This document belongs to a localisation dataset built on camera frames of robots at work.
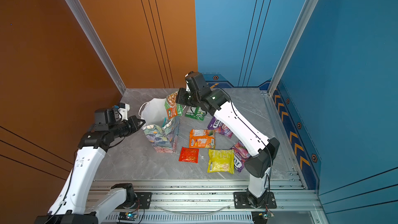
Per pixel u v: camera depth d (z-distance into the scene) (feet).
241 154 2.79
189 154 2.85
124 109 2.22
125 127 2.06
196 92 1.68
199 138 3.01
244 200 2.39
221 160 2.71
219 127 3.18
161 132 2.42
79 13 2.59
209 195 2.53
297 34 2.85
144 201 2.43
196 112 3.43
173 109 2.38
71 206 1.24
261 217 2.29
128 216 2.32
